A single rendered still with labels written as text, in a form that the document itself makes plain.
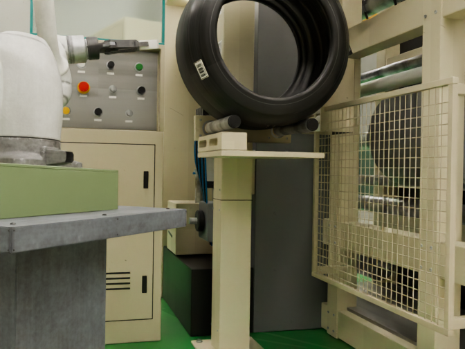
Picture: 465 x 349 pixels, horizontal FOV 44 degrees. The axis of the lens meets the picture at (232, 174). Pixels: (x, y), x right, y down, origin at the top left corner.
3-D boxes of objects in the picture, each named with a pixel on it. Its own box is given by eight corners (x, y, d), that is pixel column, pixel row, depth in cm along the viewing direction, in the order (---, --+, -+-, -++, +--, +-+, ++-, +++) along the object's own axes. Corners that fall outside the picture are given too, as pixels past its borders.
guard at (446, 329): (311, 275, 239) (314, 109, 239) (315, 275, 240) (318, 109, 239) (448, 336, 153) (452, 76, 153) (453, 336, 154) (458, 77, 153)
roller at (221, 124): (205, 121, 221) (216, 123, 222) (203, 132, 221) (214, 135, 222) (229, 113, 187) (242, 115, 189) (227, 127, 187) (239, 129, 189)
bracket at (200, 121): (193, 140, 222) (193, 115, 222) (288, 143, 233) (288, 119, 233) (194, 140, 219) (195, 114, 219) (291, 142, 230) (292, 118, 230)
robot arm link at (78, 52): (66, 39, 189) (84, 37, 191) (70, 66, 190) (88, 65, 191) (66, 32, 180) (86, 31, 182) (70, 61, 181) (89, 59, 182)
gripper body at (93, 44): (85, 34, 182) (114, 32, 185) (84, 39, 190) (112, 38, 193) (88, 57, 183) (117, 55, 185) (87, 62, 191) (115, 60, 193)
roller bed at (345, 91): (301, 133, 248) (302, 65, 248) (332, 135, 252) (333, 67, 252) (320, 131, 229) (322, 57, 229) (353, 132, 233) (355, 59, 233)
